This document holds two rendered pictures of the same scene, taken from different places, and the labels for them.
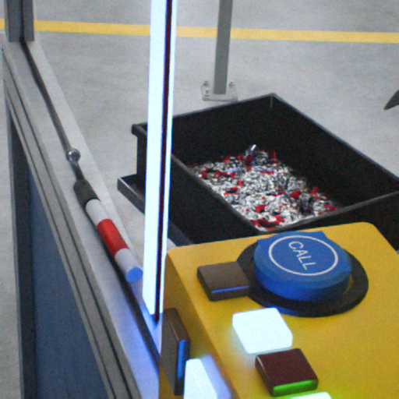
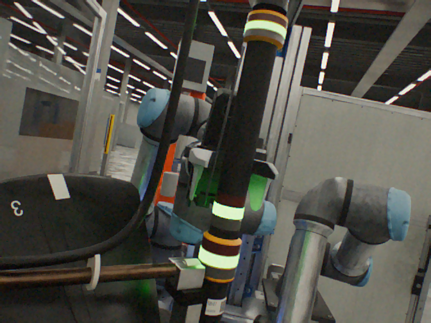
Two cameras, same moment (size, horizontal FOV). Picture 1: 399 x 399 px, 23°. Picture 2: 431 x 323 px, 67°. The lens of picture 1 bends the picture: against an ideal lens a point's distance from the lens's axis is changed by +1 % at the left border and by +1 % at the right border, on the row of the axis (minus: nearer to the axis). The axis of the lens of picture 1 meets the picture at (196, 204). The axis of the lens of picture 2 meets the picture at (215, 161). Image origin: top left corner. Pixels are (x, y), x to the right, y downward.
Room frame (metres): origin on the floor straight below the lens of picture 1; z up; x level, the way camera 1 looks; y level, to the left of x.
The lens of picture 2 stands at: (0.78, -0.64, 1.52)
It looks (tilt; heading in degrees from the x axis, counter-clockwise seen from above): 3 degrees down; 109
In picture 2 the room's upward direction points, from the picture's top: 11 degrees clockwise
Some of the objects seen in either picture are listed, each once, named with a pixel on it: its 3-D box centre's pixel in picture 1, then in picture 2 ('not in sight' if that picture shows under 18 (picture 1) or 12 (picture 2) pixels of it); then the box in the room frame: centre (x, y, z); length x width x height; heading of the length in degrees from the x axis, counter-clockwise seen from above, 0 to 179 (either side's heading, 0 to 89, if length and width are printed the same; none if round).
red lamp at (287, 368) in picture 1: (286, 372); not in sight; (0.27, -0.04, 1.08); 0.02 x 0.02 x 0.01; 20
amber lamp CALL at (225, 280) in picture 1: (223, 280); not in sight; (0.32, -0.01, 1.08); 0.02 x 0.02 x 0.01; 20
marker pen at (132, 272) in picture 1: (106, 227); not in sight; (0.67, 0.07, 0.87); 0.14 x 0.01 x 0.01; 24
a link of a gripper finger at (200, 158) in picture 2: not in sight; (198, 175); (0.65, -0.30, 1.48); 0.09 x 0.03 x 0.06; 103
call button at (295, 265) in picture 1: (301, 268); not in sight; (0.33, -0.04, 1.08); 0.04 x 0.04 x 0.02
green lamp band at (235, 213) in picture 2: not in sight; (228, 209); (0.69, -0.30, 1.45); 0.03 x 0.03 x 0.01
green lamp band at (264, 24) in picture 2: not in sight; (265, 32); (0.69, -0.30, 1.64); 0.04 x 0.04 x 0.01
